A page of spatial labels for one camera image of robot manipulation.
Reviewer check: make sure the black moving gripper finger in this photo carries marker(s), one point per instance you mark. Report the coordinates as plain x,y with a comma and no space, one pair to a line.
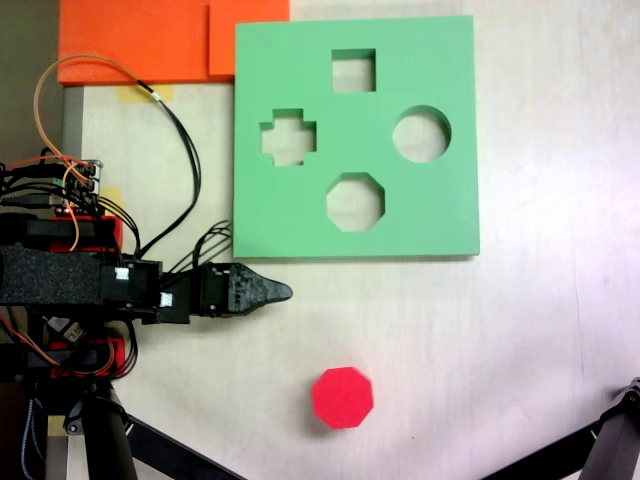
255,290

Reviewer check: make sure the red octagonal pillar block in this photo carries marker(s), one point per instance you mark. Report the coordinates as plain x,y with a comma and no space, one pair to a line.
342,397

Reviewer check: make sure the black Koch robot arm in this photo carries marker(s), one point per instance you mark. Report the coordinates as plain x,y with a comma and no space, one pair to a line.
50,280

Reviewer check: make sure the red and black table clamp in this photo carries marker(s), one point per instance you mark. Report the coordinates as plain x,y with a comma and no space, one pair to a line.
114,232
118,350

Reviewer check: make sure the yellow masking tape piece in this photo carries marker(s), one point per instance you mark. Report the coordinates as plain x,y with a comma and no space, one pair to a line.
112,195
165,93

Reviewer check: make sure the silver USB plug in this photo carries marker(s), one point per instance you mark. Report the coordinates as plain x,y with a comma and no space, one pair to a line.
67,331

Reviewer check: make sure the small controller circuit board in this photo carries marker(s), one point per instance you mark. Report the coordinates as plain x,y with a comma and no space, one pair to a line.
82,195

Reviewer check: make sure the black tripod leg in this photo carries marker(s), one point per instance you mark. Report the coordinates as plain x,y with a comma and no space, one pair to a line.
170,452
550,452
110,445
615,440

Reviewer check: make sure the green shape sorter board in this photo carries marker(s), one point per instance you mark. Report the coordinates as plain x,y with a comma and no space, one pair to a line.
425,215

